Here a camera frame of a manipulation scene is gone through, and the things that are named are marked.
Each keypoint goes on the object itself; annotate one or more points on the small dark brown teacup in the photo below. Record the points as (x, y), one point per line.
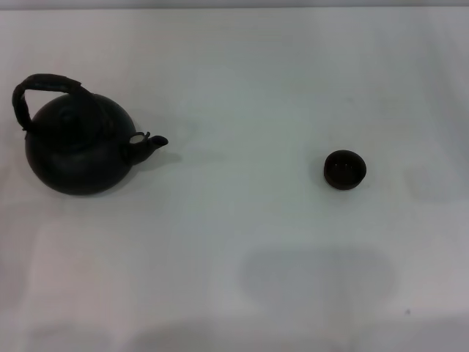
(344, 170)

